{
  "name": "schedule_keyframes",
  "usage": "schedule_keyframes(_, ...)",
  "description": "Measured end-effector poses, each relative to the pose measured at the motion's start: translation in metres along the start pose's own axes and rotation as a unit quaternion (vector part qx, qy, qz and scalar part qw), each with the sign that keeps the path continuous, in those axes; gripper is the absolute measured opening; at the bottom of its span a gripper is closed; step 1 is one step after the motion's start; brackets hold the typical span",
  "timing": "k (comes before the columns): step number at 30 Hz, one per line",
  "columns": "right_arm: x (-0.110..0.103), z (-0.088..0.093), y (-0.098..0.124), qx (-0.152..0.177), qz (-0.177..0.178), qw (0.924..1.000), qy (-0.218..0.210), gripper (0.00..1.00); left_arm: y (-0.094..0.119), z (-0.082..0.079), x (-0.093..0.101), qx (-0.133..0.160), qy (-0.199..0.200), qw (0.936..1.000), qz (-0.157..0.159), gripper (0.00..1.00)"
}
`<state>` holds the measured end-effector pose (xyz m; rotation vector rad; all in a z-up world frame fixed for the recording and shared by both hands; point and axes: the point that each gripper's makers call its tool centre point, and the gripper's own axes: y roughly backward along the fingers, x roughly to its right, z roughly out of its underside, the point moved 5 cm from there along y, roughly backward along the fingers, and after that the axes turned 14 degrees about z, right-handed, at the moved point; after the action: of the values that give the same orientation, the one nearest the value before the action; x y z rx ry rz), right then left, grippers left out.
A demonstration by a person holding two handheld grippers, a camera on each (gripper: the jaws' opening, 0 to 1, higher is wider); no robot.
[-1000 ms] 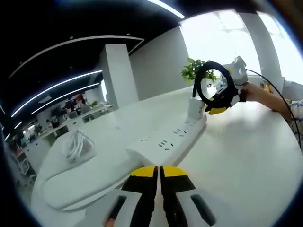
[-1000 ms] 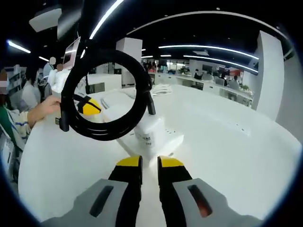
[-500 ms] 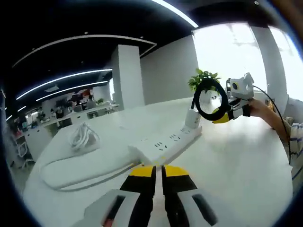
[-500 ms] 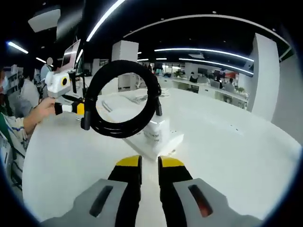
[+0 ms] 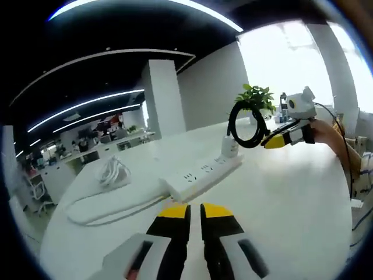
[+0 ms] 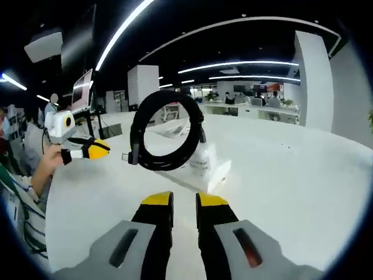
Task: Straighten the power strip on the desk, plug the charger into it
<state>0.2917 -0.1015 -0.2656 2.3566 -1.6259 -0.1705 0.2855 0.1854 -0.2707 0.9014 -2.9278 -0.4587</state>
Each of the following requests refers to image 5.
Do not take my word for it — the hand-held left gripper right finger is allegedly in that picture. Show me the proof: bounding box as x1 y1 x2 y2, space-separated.
200 202 270 280

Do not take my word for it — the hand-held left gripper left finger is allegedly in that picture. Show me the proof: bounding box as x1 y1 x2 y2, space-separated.
87 204 192 280

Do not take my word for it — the black charger cable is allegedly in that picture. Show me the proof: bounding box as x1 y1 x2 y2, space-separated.
228 100 270 149

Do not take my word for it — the white charger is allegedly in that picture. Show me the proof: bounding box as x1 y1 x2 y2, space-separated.
221 135 241 158

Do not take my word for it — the white power strip cable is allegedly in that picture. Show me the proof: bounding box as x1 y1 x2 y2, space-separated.
65 189 175 227

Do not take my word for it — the white power strip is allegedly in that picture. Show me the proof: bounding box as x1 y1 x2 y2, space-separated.
159 153 244 202

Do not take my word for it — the ceiling light strip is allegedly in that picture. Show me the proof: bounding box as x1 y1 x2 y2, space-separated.
52 103 141 134
27 89 145 132

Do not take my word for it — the person's right hand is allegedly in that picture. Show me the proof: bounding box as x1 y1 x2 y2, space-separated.
311 119 339 145

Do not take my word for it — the stand with blue items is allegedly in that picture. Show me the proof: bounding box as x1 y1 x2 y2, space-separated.
278 92 290 123

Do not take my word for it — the potted green plant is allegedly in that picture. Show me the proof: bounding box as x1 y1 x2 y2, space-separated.
234 83 276 119

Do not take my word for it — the person's white shirt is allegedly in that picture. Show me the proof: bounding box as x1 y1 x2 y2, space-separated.
351 136 373 234

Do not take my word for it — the long curved ceiling light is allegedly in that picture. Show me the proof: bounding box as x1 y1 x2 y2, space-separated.
48 0 244 33

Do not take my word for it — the white square pillar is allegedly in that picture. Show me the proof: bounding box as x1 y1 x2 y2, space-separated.
141 59 187 141

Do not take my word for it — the row of white office desks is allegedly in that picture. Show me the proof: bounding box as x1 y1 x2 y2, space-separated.
37 129 157 202

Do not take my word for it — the white office chair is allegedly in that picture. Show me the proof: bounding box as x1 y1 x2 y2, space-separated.
27 179 50 215

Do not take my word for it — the bundle of white cable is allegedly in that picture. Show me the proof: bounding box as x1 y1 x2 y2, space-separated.
94 155 132 189

